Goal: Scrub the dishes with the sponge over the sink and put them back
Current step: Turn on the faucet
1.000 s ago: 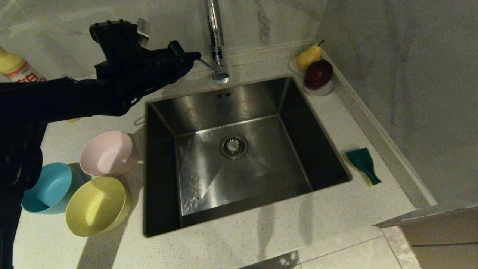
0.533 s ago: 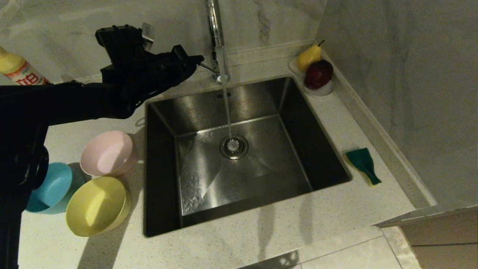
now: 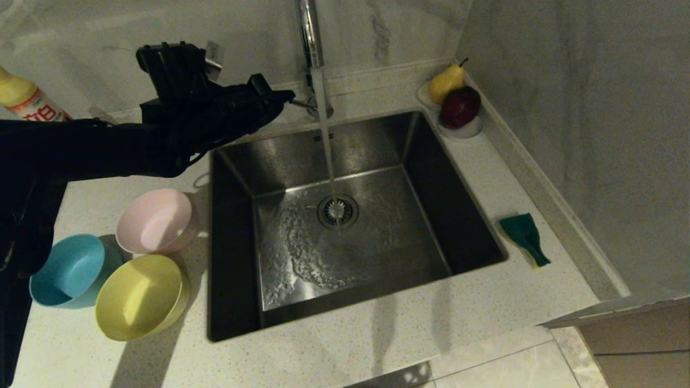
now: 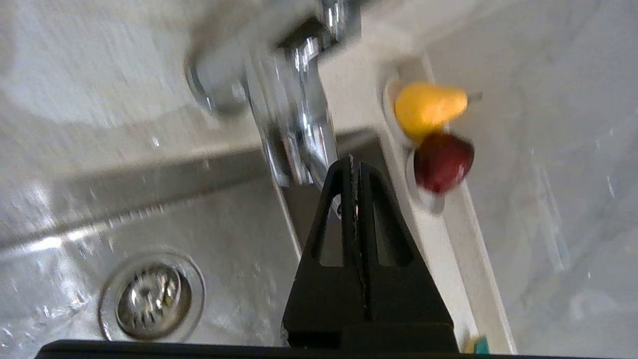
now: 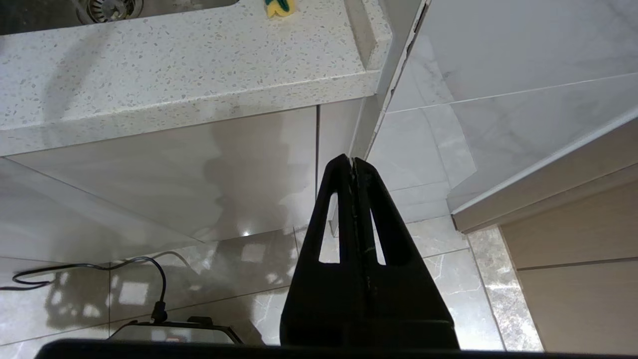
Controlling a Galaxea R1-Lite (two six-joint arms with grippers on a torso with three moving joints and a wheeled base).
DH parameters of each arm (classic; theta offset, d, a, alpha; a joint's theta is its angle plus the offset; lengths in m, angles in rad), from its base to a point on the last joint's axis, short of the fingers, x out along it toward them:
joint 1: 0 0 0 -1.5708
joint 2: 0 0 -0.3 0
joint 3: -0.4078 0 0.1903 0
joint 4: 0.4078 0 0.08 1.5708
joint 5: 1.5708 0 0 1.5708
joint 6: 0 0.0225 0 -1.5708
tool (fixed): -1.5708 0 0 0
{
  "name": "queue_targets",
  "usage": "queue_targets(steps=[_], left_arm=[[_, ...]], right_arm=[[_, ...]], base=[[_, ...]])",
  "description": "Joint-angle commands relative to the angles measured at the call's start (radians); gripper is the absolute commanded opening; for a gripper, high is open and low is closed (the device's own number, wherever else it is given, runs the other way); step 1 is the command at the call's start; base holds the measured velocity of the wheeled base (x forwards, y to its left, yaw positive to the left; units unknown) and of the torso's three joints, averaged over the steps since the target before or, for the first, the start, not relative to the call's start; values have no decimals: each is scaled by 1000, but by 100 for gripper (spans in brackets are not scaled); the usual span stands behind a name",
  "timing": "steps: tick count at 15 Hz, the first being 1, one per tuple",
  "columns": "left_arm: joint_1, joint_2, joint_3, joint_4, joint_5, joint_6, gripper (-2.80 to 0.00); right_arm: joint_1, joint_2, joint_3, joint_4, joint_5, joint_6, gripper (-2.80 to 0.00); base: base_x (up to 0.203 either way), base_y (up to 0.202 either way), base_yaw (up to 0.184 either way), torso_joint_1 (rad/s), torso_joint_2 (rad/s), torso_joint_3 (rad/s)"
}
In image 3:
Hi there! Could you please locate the chrome faucet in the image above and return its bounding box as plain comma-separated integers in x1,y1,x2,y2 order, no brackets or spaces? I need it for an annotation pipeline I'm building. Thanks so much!
291,0,335,121

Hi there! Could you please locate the orange dish soap bottle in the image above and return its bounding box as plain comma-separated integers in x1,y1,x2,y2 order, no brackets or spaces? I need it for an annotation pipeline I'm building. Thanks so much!
0,66,74,124

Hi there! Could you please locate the round metal sink drain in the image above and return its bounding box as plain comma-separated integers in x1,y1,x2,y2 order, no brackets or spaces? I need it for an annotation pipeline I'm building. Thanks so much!
316,193,360,231

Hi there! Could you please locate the stainless steel sink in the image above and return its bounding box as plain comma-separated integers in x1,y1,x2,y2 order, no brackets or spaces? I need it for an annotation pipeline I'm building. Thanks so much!
206,109,509,344

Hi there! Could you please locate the green and yellow sponge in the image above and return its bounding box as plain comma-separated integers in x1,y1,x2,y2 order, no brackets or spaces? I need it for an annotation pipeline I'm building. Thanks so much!
499,213,552,268

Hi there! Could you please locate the pink plastic bowl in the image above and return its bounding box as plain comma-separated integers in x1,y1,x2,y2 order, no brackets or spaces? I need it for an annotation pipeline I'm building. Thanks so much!
116,188,199,256

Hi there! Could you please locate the yellow pear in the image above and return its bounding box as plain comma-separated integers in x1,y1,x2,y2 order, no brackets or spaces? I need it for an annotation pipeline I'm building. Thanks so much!
429,57,469,104

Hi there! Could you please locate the dark red apple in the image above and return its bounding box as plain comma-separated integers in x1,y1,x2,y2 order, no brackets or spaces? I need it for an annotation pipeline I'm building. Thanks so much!
439,85,482,130

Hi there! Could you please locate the yellow plastic bowl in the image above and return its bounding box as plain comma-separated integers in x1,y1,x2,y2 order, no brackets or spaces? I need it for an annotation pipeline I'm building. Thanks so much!
95,254,191,342

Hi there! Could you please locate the small white dish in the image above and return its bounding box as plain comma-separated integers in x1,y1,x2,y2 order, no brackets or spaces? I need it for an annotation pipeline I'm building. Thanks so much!
417,81,484,141

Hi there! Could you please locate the blue plastic bowl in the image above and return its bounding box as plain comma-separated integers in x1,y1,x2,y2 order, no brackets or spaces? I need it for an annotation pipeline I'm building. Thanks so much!
30,233,124,309

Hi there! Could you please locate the black induction cooktop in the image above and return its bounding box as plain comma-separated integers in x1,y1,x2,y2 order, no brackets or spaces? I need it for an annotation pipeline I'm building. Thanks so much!
0,269,34,388

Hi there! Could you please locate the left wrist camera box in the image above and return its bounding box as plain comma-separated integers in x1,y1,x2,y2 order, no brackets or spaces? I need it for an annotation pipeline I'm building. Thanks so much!
136,40,225,104

